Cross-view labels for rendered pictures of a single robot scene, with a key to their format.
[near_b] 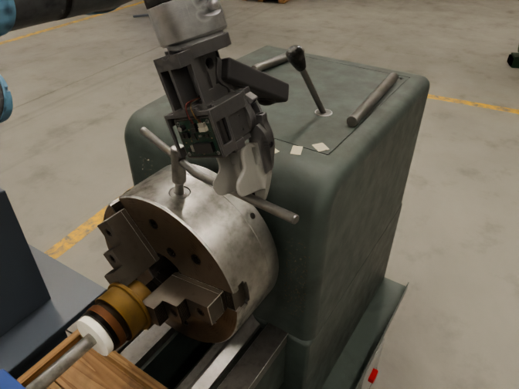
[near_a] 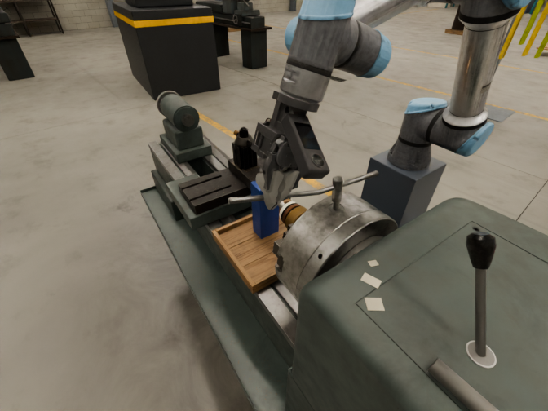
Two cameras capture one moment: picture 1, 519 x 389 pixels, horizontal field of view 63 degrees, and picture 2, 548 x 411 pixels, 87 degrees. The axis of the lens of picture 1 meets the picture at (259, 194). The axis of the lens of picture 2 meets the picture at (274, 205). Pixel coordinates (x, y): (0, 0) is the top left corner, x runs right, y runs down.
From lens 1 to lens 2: 0.73 m
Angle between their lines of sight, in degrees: 83
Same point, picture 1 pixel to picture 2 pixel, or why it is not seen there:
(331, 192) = (306, 293)
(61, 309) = not seen: hidden behind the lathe
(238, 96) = (271, 132)
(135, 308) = (292, 218)
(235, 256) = (291, 245)
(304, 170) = (334, 276)
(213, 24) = (283, 86)
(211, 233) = (302, 225)
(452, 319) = not seen: outside the picture
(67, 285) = not seen: hidden behind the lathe
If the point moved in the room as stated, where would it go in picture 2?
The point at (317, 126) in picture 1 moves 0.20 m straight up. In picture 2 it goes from (431, 325) to (499, 226)
